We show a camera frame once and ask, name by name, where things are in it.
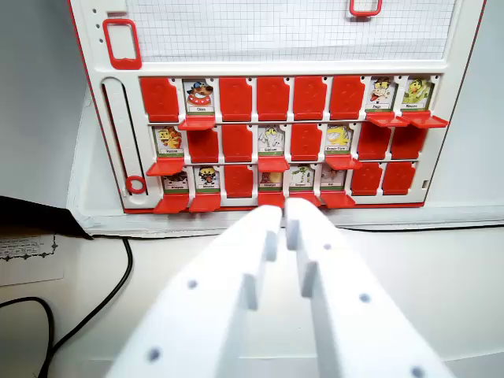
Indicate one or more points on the white printed paper label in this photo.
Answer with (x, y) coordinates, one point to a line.
(27, 260)

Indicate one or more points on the red and white game board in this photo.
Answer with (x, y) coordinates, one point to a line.
(275, 98)

